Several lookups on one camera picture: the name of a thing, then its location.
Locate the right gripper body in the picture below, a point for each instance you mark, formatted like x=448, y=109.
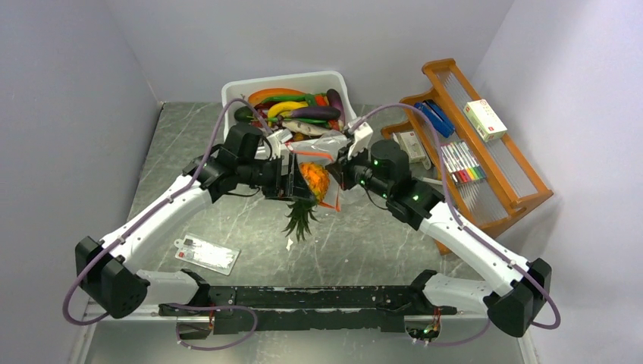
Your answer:
x=356, y=171

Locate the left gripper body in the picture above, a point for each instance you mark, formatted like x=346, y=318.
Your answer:
x=275, y=185

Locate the toy pineapple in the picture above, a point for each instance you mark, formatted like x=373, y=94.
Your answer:
x=302, y=210

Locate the clear zip top bag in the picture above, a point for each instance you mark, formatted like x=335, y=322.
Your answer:
x=321, y=160

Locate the toy grey fish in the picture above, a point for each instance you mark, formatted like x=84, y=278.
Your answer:
x=310, y=130

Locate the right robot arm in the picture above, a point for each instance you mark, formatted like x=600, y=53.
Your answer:
x=512, y=290

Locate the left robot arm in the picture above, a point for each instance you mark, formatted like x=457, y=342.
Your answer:
x=111, y=270

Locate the small white box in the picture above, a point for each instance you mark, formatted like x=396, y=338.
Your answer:
x=413, y=147

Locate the toy purple eggplant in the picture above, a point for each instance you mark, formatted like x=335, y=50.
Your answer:
x=321, y=113

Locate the toy yellow banana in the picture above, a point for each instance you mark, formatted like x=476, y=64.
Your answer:
x=285, y=110

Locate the white marker pen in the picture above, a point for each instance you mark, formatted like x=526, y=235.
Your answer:
x=432, y=181

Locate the toy green avocado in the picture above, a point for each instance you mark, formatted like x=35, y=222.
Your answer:
x=244, y=114

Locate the toy green chili pepper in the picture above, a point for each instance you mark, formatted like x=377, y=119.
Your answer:
x=309, y=99

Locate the toy orange papaya slice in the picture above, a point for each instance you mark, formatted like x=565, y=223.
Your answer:
x=256, y=98

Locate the white plastic bin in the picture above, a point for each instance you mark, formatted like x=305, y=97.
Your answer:
x=235, y=94

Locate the wooden shelf rack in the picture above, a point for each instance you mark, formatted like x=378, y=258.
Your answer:
x=511, y=188

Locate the flat clear packet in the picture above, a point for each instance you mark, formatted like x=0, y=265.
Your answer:
x=205, y=254

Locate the blue stapler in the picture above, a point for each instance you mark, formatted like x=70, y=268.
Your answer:
x=437, y=116

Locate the coloured marker set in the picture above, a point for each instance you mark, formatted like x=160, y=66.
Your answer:
x=461, y=163

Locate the white red box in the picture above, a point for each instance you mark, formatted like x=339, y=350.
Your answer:
x=484, y=120

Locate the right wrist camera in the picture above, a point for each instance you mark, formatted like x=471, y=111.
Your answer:
x=361, y=133

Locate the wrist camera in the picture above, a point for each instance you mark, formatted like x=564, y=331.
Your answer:
x=277, y=143
x=361, y=133

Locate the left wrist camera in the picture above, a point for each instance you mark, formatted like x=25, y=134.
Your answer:
x=277, y=143

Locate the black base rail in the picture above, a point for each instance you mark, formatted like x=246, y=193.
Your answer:
x=235, y=309

